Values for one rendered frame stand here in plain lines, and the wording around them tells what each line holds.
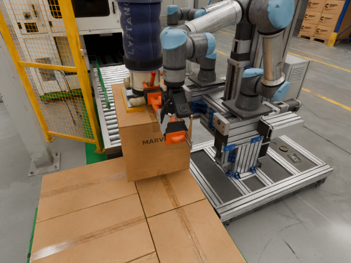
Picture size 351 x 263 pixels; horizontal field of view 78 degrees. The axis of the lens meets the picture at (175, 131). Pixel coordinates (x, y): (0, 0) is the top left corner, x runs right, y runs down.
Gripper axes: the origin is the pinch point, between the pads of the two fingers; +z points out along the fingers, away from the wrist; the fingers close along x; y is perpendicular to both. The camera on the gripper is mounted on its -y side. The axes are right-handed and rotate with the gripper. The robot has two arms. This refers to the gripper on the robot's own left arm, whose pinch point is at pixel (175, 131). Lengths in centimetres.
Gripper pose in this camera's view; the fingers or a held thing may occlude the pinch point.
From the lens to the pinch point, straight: 83.2
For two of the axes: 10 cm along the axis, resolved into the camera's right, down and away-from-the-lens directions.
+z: -0.1, 8.3, 5.6
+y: -3.1, -5.4, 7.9
